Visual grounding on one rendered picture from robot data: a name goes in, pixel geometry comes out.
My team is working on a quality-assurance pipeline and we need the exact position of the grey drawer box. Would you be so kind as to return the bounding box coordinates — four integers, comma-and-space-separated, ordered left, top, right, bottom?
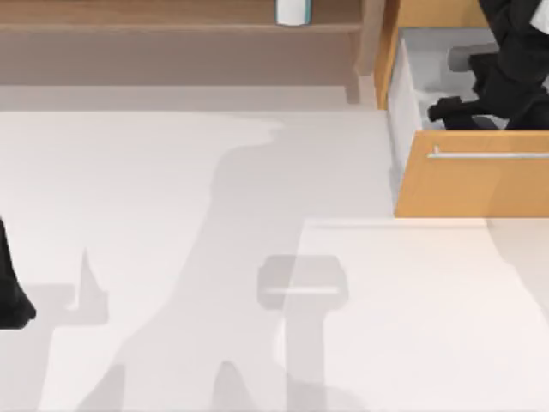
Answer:
387, 27, 549, 215

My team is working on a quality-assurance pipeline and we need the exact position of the pale grey rounded box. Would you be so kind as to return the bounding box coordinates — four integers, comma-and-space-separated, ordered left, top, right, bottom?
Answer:
447, 42, 499, 73

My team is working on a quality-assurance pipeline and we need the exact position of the pale wooden drawer front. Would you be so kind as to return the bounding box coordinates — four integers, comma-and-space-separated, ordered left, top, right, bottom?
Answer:
393, 130, 549, 220

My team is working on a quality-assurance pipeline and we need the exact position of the wooden cupboard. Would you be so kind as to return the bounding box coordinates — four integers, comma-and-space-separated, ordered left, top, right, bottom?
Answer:
371, 0, 549, 111

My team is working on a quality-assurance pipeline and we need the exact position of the white cup with teal rim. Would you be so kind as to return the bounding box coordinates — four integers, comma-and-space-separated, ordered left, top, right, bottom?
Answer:
275, 0, 313, 27

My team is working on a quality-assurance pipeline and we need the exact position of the wooden open shelf unit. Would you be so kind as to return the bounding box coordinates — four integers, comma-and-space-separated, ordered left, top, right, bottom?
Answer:
0, 0, 375, 106

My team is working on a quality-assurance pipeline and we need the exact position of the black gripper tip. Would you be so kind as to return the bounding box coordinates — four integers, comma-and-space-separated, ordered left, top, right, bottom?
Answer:
0, 217, 38, 332

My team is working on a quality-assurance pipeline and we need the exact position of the long metal drawer handle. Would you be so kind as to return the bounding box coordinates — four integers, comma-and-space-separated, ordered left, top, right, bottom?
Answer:
426, 145, 549, 161

